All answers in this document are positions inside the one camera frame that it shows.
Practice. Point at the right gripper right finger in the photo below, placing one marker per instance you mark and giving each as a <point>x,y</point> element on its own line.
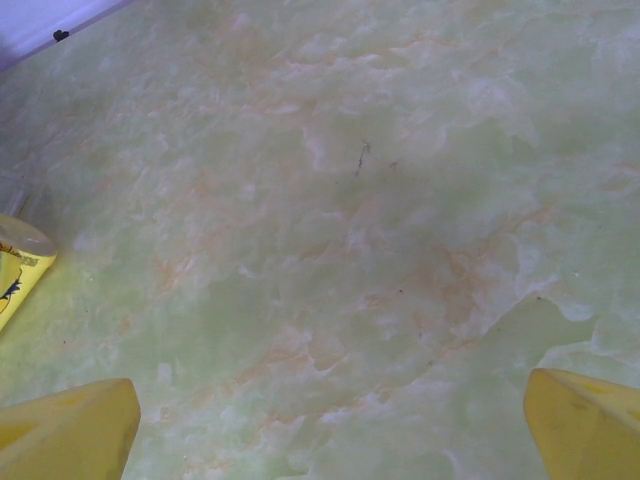
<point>590,430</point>

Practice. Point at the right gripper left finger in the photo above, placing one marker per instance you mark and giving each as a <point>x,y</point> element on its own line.
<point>65,435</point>

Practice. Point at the yellow tube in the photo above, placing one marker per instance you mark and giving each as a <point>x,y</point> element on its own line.
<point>22,270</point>

